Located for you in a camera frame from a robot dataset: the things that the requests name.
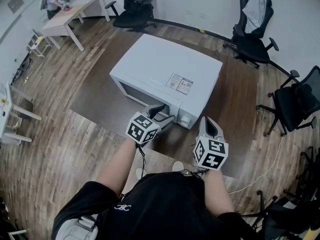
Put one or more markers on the light wooden table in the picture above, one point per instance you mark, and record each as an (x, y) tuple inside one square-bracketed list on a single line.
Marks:
[(67, 16)]

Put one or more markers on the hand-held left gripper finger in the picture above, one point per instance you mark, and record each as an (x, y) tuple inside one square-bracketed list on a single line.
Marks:
[(166, 121), (153, 108)]

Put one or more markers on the person's left forearm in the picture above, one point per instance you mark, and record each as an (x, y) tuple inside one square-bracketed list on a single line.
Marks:
[(117, 166)]

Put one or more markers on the person's white shoe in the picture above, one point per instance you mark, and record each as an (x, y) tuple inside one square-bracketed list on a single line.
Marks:
[(178, 166), (141, 174)]

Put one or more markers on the white garment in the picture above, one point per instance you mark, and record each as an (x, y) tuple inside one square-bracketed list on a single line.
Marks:
[(255, 9)]

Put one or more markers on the white power strip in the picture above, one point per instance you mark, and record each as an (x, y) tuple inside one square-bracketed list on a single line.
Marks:
[(25, 80)]

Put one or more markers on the dark brown table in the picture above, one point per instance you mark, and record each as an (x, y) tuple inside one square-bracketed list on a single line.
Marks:
[(100, 96)]

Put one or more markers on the person's right white shoe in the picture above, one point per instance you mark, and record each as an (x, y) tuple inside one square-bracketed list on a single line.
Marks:
[(178, 166)]

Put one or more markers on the person's left white shoe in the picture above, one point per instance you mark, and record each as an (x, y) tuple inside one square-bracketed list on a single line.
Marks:
[(141, 174)]

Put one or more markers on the grey wall panel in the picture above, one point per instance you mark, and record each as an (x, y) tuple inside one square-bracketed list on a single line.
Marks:
[(15, 3)]

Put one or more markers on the person's black shirt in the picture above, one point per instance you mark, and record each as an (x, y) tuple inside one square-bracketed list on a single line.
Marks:
[(162, 209)]

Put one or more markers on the black office chair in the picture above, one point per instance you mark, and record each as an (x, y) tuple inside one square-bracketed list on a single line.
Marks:
[(250, 46), (310, 174), (135, 11), (297, 104), (287, 219)]

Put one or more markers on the person's right forearm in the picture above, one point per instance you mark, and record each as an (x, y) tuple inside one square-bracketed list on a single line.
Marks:
[(217, 191)]

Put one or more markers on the white table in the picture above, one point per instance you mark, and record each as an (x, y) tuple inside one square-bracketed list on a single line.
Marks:
[(3, 114)]

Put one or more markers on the small white stool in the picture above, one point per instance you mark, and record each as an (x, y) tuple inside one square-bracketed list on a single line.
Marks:
[(37, 45)]

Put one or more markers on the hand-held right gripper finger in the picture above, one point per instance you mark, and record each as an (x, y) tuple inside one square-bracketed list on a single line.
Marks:
[(203, 129), (219, 132)]

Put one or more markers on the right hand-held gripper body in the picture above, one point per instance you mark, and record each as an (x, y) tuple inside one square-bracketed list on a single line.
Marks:
[(212, 154)]

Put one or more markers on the white microwave door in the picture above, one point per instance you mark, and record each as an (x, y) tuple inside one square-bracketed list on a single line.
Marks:
[(140, 92)]

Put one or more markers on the white microwave body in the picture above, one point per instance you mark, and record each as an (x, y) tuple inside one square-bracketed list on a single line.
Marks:
[(162, 61)]

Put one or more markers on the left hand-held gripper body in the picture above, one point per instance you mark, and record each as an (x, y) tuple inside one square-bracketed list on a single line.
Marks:
[(138, 129)]

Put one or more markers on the grey waist bag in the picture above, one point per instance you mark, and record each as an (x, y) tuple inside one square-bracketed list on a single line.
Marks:
[(72, 229)]

